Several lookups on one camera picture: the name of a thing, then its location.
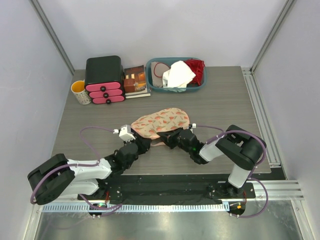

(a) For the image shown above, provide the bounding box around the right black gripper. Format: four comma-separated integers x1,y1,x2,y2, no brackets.
157,126,192,154

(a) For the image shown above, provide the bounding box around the pink mesh laundry bag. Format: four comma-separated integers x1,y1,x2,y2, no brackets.
130,107,190,142

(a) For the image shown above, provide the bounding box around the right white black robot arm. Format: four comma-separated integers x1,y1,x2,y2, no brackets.
157,125,267,198

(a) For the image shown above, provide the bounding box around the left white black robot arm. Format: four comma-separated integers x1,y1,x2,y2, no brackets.
27,138,151,205

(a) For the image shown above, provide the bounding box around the white cloth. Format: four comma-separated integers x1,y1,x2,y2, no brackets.
162,60,196,89

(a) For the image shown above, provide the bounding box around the stack of books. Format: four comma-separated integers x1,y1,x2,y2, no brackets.
123,65,151,99

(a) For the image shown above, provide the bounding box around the grey cloth with red loop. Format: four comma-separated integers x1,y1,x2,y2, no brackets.
150,61,170,88

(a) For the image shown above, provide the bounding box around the red garment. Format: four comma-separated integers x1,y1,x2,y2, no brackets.
184,58,205,86

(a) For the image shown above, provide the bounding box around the teal plastic basket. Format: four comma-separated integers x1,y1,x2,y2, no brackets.
145,56,207,93

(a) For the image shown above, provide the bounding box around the black pink drawer organizer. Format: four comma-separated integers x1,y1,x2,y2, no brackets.
84,55,125,105

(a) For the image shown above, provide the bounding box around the yellow inside patterned mug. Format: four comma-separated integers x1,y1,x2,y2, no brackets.
70,80,92,105

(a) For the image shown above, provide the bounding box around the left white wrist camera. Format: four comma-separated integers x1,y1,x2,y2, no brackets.
113,124,136,143

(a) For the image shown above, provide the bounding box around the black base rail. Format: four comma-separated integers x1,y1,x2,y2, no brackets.
85,174,256,206

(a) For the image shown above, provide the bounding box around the white slotted cable duct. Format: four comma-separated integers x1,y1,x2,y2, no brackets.
42,202,230,213

